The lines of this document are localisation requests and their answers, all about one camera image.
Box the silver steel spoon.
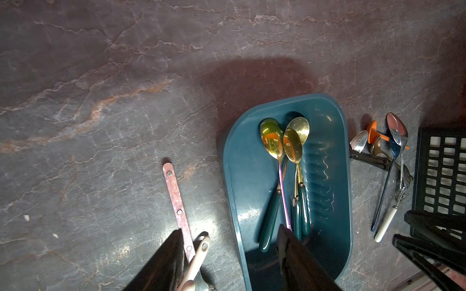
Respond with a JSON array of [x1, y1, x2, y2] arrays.
[[387, 112, 408, 191]]

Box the silver spoon patterned handle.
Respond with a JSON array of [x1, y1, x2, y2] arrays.
[[349, 130, 368, 154]]

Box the purple metal spoon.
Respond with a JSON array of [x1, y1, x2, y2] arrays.
[[349, 149, 391, 172]]

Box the blue metal spoon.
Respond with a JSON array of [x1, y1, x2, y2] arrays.
[[371, 139, 400, 232]]

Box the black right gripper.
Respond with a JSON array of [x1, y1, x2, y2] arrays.
[[392, 210, 466, 291]]

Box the pink riveted spoon handle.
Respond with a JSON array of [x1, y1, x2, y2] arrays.
[[163, 162, 195, 263]]

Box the black mesh file rack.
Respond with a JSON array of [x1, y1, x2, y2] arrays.
[[412, 127, 466, 217]]

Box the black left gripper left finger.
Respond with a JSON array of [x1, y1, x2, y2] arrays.
[[124, 229, 184, 291]]

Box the teal plastic storage box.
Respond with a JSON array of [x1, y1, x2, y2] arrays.
[[218, 93, 353, 291]]

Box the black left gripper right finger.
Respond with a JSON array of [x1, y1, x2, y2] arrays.
[[277, 225, 340, 291]]

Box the rainbow iridescent spoon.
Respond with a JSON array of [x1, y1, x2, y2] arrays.
[[260, 118, 292, 230]]

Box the orange plastic spoon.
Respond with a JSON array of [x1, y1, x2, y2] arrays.
[[366, 121, 390, 144]]

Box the gold spoon white handle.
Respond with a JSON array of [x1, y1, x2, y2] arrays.
[[374, 166, 414, 243]]

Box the gold spoon green handle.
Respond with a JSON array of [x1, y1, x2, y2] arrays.
[[258, 116, 311, 253], [283, 127, 311, 240]]

